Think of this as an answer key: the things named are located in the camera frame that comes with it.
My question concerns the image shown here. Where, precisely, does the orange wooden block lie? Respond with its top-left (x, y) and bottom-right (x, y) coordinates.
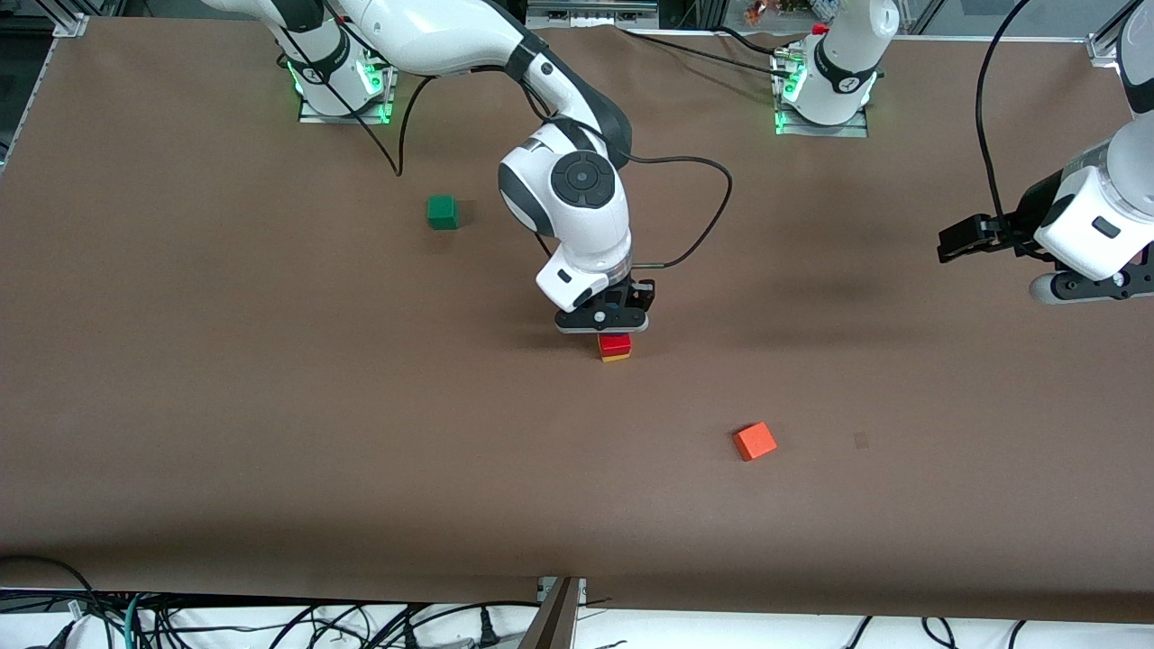
top-left (732, 421), bottom-right (779, 462)

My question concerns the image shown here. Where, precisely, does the black table cable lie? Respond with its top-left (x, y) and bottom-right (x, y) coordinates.
top-left (717, 25), bottom-right (799, 57)
top-left (622, 30), bottom-right (794, 78)

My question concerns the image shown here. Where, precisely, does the grey box with ports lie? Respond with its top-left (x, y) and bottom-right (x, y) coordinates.
top-left (526, 0), bottom-right (661, 29)

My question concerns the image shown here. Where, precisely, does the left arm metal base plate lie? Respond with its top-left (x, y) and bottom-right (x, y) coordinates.
top-left (773, 101), bottom-right (871, 139)

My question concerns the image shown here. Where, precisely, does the black right arm base cable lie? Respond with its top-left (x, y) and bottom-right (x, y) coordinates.
top-left (275, 25), bottom-right (440, 179)

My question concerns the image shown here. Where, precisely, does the aluminium profile post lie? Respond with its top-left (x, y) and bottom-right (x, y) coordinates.
top-left (517, 576), bottom-right (588, 649)

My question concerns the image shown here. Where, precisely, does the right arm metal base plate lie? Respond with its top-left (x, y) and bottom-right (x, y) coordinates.
top-left (298, 61), bottom-right (398, 124)

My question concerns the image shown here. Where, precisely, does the aluminium frame corner bracket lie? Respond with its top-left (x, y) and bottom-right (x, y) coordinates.
top-left (1085, 32), bottom-right (1128, 69)
top-left (52, 0), bottom-right (93, 39)

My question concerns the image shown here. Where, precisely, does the brown table cover sheet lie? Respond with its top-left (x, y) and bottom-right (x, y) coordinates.
top-left (0, 16), bottom-right (1154, 623)

